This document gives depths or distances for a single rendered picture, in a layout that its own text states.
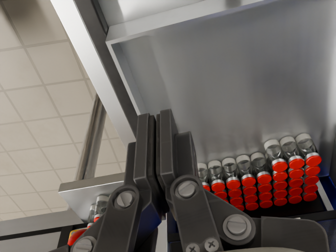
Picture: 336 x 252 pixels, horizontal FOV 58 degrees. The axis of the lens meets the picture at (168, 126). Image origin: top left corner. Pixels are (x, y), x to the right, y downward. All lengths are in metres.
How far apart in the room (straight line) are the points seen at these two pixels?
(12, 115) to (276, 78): 1.50
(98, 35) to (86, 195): 0.32
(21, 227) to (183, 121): 0.44
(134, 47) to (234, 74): 0.12
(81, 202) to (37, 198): 1.70
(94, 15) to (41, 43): 1.12
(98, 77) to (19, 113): 1.35
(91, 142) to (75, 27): 0.54
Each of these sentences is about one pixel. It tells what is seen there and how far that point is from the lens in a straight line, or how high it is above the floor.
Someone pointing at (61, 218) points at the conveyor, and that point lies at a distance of 0.69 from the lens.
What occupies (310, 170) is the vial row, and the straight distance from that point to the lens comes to 0.48.
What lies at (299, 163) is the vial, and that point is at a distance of 0.46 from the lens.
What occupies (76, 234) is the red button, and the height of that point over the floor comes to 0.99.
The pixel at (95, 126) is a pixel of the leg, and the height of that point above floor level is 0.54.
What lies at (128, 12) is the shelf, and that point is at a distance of 0.34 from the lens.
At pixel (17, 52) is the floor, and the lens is 1.50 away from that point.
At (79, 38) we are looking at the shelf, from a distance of 0.36.
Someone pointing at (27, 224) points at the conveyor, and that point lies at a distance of 0.73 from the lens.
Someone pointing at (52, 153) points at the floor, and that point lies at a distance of 1.88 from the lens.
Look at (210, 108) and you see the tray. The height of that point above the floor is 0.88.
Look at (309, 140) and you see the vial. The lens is 0.47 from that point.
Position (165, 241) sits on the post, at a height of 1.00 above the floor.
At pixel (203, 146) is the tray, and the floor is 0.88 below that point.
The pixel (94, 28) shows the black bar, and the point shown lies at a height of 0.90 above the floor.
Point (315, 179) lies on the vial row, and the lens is 0.50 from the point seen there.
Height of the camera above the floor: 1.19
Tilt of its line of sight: 47 degrees down
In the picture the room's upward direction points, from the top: 178 degrees clockwise
